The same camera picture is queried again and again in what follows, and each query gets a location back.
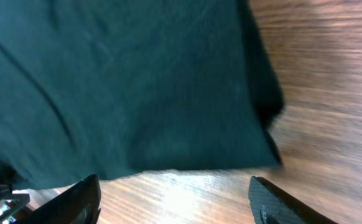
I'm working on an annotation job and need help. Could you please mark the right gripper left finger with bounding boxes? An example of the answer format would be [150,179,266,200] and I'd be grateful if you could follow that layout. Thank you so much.
[17,175,101,224]

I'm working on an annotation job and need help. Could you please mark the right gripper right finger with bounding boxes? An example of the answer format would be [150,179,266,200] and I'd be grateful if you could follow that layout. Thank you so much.
[248,176,336,224]

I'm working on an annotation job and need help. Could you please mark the black garment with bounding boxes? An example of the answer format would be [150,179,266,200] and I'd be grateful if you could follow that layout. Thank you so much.
[0,0,284,190]

